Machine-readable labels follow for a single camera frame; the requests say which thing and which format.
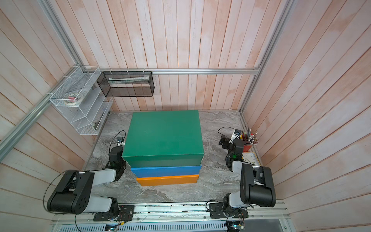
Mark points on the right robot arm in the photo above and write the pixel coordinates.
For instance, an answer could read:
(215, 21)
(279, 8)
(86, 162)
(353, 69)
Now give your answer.
(256, 182)

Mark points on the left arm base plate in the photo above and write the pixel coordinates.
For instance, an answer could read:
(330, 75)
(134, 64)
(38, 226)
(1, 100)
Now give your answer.
(122, 213)

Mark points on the black wire mesh basket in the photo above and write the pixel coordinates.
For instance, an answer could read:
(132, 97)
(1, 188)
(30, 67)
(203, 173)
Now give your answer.
(126, 90)

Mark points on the aluminium rail frame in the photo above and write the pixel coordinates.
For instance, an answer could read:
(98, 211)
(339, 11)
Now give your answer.
(197, 211)

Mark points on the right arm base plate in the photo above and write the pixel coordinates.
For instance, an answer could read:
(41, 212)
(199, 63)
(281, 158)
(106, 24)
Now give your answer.
(218, 211)

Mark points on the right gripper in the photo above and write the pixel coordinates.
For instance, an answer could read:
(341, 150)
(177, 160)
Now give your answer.
(223, 138)

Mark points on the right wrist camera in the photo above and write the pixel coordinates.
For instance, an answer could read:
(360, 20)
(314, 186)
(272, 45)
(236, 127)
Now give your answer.
(236, 134)

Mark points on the tape roll in shelf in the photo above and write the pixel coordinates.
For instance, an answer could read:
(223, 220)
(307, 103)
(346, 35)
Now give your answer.
(73, 99)

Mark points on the yellow clock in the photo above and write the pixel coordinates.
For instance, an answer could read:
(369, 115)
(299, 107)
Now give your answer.
(252, 158)

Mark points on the orange shoebox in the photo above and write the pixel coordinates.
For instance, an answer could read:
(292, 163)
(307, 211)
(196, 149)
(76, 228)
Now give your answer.
(171, 180)

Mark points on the blue shoebox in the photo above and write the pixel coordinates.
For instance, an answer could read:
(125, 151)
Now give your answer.
(146, 172)

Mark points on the red pencil cup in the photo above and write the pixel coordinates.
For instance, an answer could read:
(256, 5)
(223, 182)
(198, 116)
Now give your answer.
(246, 148)

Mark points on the green shoebox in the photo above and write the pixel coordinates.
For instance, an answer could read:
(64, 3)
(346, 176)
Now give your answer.
(164, 139)

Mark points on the white wire mesh shelf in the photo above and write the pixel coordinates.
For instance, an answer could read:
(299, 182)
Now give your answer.
(88, 117)

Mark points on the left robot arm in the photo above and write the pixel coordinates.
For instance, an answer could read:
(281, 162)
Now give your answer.
(73, 193)

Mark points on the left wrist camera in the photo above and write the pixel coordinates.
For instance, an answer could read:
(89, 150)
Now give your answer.
(120, 142)

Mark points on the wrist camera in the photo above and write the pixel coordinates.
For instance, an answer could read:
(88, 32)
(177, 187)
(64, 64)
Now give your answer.
(120, 142)
(236, 134)

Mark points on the pencils in cup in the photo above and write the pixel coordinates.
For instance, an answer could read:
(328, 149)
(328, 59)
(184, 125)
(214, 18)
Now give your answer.
(249, 137)

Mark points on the paper in black basket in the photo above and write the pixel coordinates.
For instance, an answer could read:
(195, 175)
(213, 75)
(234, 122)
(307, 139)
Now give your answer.
(135, 80)

